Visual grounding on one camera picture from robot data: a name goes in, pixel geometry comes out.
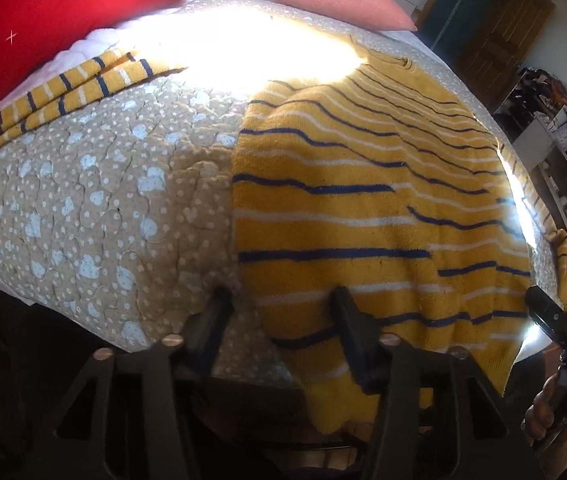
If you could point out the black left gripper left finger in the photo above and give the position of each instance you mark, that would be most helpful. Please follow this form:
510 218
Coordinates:
204 331

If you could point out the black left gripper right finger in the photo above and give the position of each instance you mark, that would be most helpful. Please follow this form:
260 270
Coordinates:
360 334

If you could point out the yellow striped knit sweater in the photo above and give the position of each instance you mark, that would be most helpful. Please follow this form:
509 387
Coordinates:
373 209

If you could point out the right hand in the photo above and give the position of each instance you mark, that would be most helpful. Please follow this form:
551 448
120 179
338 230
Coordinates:
539 417

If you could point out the beige heart pattern quilt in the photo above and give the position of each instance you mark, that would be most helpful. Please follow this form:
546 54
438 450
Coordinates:
113 199

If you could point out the cluttered shelf unit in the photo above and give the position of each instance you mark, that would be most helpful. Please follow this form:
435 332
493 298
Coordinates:
533 115

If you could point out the brown wooden door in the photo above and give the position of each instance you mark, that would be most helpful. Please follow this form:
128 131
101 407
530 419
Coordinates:
483 41

